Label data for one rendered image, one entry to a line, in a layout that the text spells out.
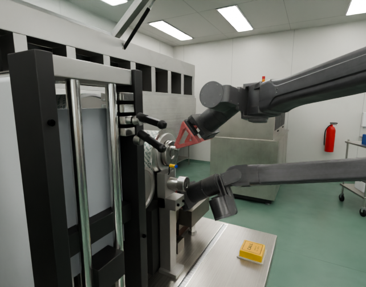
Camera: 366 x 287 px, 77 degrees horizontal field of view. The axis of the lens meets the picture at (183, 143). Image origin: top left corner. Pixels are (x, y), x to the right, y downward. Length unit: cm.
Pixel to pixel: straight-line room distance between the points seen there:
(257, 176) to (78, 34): 73
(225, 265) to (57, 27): 89
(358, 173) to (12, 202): 75
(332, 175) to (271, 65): 458
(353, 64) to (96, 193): 38
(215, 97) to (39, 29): 56
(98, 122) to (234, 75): 502
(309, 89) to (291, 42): 481
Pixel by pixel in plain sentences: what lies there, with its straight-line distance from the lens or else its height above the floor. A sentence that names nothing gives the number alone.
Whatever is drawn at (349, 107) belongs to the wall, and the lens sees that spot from 510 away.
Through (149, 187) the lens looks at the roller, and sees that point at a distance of 65.
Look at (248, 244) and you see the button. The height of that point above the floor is 92.
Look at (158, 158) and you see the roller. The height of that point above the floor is 124.
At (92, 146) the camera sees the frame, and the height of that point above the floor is 133.
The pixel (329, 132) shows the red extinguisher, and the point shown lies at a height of 90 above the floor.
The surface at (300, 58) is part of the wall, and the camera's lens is 514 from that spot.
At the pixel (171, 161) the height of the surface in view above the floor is 123.
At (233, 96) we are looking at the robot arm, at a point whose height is 141.
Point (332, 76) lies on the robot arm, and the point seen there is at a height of 143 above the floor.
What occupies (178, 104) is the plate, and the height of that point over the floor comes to 139.
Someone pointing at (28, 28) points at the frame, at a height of 160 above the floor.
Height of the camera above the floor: 139
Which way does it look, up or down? 9 degrees down
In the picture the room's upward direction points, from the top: straight up
